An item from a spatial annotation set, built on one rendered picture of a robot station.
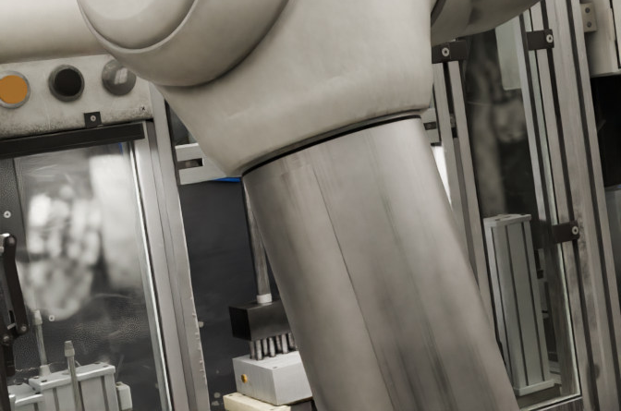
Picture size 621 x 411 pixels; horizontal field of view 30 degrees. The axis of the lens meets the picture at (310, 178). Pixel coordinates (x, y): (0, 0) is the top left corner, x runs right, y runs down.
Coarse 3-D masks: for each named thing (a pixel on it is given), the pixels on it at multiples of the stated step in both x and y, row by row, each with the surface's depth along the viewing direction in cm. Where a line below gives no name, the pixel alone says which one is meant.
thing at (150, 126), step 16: (432, 144) 152; (160, 176) 132; (160, 192) 132; (464, 192) 152; (160, 208) 132; (464, 208) 152; (176, 272) 132; (176, 288) 132; (176, 304) 132; (176, 320) 132; (192, 384) 133; (192, 400) 133
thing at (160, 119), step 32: (448, 64) 151; (160, 96) 132; (448, 96) 152; (160, 128) 132; (448, 128) 151; (160, 160) 132; (448, 160) 151; (448, 192) 151; (160, 224) 132; (480, 224) 153; (160, 256) 131; (480, 256) 153; (160, 288) 131; (480, 288) 152; (192, 320) 133; (192, 352) 133
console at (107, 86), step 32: (32, 64) 124; (64, 64) 126; (96, 64) 127; (0, 96) 122; (32, 96) 124; (64, 96) 125; (96, 96) 127; (128, 96) 129; (0, 128) 122; (32, 128) 124; (64, 128) 126
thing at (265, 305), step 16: (240, 176) 159; (256, 224) 159; (256, 240) 159; (256, 256) 160; (256, 272) 160; (256, 288) 160; (240, 304) 161; (256, 304) 159; (272, 304) 158; (240, 320) 159; (256, 320) 157; (272, 320) 158; (240, 336) 159; (256, 336) 157; (272, 336) 158
